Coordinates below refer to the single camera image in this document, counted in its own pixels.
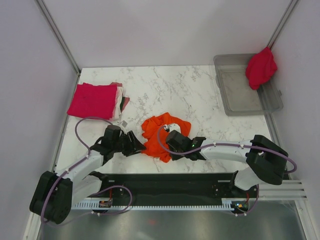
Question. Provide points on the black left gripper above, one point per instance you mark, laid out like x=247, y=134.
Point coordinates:
x=134, y=146

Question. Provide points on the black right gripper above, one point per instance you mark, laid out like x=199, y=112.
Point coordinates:
x=176, y=158

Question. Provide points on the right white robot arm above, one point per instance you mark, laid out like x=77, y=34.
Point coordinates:
x=266, y=161

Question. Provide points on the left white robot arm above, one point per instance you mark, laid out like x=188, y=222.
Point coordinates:
x=57, y=192

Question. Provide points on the stack of folded shirts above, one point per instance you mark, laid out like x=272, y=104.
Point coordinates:
x=121, y=101

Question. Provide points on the magenta folded t shirt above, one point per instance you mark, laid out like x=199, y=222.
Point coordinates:
x=93, y=101

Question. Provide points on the clear grey plastic bin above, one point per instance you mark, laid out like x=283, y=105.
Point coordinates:
x=238, y=98

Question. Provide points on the red crumpled t shirt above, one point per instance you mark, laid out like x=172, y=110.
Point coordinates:
x=260, y=68

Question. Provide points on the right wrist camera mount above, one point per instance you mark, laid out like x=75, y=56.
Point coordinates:
x=172, y=127

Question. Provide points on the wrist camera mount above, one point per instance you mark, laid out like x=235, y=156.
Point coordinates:
x=172, y=127
x=123, y=126

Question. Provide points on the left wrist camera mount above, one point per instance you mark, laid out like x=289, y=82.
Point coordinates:
x=123, y=126

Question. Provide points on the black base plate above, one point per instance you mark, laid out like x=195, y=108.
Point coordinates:
x=172, y=188

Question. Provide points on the white slotted cable duct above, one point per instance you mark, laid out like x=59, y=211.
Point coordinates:
x=103, y=204

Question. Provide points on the aluminium frame rail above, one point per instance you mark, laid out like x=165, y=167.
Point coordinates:
x=289, y=190

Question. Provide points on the left aluminium corner rail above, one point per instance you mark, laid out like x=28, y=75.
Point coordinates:
x=57, y=34

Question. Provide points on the aluminium corner rail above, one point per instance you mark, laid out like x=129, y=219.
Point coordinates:
x=282, y=23
x=57, y=34

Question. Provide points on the right aluminium corner rail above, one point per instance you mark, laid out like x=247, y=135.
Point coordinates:
x=282, y=23

